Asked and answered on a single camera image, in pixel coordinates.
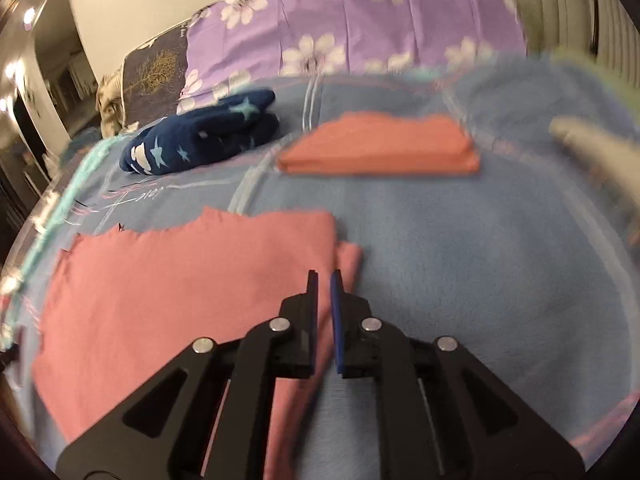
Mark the green cloth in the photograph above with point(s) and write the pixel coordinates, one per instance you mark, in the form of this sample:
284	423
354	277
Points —
595	70

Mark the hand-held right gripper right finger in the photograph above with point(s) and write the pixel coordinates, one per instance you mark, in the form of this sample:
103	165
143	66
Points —
337	320

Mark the navy star print folded cloth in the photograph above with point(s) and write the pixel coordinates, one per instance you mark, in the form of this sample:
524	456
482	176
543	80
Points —
200	135

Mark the white pleated curtain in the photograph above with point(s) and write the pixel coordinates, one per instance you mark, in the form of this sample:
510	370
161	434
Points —
575	0

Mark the purple floral pillow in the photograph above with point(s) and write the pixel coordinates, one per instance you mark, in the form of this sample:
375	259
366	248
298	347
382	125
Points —
375	15

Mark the beige knitted garment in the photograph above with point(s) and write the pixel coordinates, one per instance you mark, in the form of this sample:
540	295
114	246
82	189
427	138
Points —
110	102

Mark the pink shirt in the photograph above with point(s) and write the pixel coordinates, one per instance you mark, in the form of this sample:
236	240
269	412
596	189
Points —
175	300

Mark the dark tree print cushion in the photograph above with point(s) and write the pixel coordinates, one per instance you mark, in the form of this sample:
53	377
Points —
155	70

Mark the stack of folded pale clothes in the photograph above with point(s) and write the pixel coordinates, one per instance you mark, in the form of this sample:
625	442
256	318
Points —
600	155

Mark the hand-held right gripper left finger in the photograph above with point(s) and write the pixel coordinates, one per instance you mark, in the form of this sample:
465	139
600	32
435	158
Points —
312	310

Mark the folded pink garment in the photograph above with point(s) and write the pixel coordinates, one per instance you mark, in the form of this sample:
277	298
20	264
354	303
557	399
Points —
380	147

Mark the teal cloth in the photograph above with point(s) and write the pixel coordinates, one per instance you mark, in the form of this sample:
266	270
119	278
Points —
65	195

